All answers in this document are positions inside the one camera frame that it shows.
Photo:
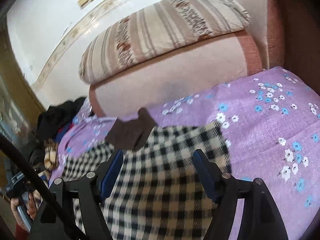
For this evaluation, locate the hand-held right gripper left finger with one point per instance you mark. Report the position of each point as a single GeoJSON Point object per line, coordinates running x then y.
{"type": "Point", "coordinates": [110, 175]}

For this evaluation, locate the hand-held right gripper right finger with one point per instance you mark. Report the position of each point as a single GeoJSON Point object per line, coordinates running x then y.
{"type": "Point", "coordinates": [202, 172]}

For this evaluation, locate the black white checked coat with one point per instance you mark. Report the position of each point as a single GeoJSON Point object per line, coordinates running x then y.
{"type": "Point", "coordinates": [160, 175]}

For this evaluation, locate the person's left forearm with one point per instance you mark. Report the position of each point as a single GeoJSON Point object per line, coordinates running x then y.
{"type": "Point", "coordinates": [21, 233]}

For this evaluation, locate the person's left hand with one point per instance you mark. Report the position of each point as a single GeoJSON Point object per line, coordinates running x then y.
{"type": "Point", "coordinates": [32, 208]}

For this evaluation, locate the dark jacket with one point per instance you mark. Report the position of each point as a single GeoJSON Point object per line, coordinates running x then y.
{"type": "Point", "coordinates": [36, 155]}

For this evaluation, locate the beige brown patterned cloth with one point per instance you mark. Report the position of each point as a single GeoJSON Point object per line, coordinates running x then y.
{"type": "Point", "coordinates": [51, 156]}

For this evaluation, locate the blue red cloth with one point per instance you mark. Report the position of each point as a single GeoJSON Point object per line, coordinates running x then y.
{"type": "Point", "coordinates": [64, 131]}

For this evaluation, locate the purple floral bedsheet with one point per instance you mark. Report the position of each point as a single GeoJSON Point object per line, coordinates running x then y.
{"type": "Point", "coordinates": [262, 135]}

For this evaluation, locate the black garment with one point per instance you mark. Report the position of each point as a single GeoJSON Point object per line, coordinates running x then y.
{"type": "Point", "coordinates": [60, 113]}

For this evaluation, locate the striped beige pillow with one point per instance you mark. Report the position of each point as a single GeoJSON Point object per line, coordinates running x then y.
{"type": "Point", "coordinates": [160, 35]}

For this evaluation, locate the wooden door frame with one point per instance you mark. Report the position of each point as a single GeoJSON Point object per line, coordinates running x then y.
{"type": "Point", "coordinates": [15, 75]}

